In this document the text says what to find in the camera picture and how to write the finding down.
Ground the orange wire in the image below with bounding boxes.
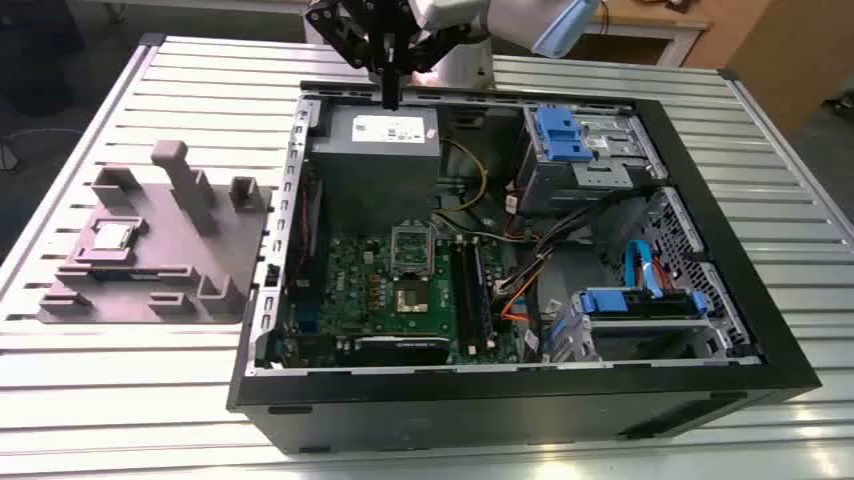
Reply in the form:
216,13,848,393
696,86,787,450
497,287,534,321

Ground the black RAM slot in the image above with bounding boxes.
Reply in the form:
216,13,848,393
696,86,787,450
460,238,486,351
446,238,473,351

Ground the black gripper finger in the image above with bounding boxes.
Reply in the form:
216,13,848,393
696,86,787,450
389,27,468,111
304,0,392,109

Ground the CPU socket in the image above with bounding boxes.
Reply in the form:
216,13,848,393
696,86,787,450
390,285,436,315

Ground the black PC case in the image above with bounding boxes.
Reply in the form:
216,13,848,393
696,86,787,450
224,79,823,456

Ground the black graphics card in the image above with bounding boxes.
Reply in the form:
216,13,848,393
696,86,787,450
336,333,454,366

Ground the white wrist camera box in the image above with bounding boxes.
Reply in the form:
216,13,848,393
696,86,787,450
405,0,482,32

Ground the RAM stick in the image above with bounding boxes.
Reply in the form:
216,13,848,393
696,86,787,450
89,268,165,282
469,239,500,346

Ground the red wire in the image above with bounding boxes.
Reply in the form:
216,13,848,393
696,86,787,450
649,257,675,294

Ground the metal socket cover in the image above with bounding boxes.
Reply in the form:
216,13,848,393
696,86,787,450
388,219,440,281

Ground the blue drive bay latch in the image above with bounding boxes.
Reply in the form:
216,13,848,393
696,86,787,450
532,107,596,164

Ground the white grey wire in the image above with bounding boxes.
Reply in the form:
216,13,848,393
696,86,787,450
432,212,534,244

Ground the grey power supply unit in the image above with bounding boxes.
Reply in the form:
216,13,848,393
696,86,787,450
305,103,444,231

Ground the black cable bundle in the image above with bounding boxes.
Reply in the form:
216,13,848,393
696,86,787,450
492,184,659,296

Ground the grey parts rack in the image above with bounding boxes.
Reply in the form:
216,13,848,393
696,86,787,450
35,139,274,325

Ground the yellow wire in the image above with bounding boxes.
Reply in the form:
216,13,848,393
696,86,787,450
432,138,489,215

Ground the blue wire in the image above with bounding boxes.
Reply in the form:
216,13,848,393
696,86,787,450
624,238,668,301

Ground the green motherboard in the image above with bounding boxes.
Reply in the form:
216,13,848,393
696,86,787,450
276,234,521,366

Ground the hard disk in blue carrier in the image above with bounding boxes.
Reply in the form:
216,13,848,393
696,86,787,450
573,287,709,321

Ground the wooden cabinet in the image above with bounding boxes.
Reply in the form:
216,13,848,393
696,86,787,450
685,0,854,146

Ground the metal drive cage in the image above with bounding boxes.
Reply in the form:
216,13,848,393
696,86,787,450
516,104,668,216

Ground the silver CPU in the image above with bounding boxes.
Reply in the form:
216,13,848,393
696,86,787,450
90,222,134,251

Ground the metal disk bay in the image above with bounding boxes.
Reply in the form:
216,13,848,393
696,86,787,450
542,287,765,366

